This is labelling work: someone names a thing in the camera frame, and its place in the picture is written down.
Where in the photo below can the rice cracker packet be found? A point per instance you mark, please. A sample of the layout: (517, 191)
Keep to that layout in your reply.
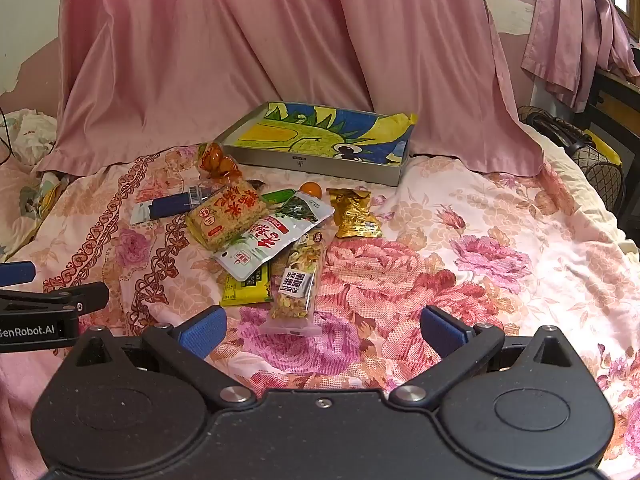
(220, 215)

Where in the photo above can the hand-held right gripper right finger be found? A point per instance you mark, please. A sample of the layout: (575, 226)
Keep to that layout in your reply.
(442, 330)

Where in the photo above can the white pillow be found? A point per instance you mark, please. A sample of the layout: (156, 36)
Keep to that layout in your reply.
(30, 135)

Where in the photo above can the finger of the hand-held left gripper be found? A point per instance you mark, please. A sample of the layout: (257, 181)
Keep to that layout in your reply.
(60, 297)
(17, 272)

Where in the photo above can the grey tray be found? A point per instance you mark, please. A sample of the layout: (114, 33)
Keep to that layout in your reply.
(300, 162)

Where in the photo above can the green sausage stick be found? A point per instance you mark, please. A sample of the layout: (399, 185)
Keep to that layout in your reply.
(277, 196)

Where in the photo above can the long blue snack packet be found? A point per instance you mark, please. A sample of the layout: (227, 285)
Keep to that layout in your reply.
(167, 206)

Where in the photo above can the white green snack packet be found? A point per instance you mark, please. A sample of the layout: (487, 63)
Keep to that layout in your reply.
(260, 245)

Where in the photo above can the teal patterned cloth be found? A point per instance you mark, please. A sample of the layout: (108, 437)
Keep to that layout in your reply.
(35, 200)

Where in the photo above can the dark wooden desk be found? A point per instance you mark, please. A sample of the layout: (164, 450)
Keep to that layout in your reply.
(615, 110)

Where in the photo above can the clear nut bar packet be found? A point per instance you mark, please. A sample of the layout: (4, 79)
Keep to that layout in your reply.
(295, 285)

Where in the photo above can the dark jerky packet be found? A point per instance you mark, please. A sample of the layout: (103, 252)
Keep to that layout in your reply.
(256, 185)

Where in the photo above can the gold foil snack packet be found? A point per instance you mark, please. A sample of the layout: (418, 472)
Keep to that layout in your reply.
(352, 215)

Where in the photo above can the yellow snack packet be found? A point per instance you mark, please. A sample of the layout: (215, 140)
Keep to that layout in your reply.
(240, 292)

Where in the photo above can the yellow bag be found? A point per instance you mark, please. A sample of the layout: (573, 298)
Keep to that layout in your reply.
(607, 150)

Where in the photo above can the patterned handbag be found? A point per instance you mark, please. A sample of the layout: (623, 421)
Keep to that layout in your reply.
(600, 175)

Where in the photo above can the large pink draped cloth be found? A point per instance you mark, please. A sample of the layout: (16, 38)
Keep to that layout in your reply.
(250, 60)

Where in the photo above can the floral bed sheet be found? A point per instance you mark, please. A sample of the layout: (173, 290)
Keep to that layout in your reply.
(450, 270)

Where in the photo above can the small orange ball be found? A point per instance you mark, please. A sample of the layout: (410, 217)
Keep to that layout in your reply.
(311, 188)

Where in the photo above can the orange snack packet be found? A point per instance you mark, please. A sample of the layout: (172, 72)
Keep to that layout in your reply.
(217, 162)

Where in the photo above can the pink window curtain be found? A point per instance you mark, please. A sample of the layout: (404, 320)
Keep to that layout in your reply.
(575, 35)

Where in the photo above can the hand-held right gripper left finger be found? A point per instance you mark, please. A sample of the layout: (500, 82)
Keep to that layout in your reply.
(205, 332)

